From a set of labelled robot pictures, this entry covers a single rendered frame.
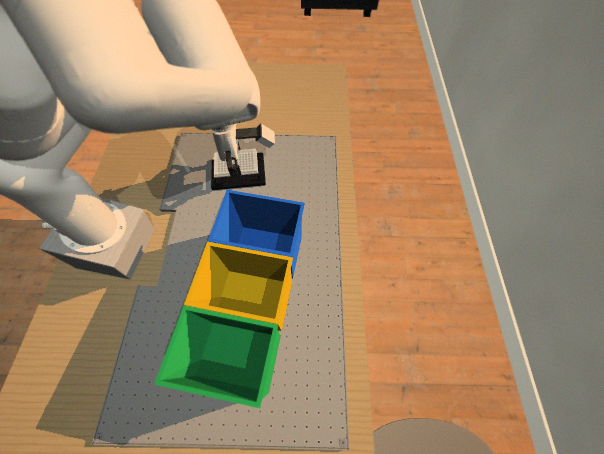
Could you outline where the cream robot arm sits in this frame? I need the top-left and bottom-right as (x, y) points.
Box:
(0, 0), (260, 254)

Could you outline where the yellow open-top bin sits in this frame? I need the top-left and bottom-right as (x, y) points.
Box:
(184, 242), (293, 331)

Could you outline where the green open bin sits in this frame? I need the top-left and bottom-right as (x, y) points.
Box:
(154, 305), (281, 408)

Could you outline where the blue bin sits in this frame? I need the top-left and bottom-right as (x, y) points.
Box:
(208, 190), (305, 278)

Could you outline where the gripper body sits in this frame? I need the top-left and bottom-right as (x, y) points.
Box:
(211, 124), (238, 161)

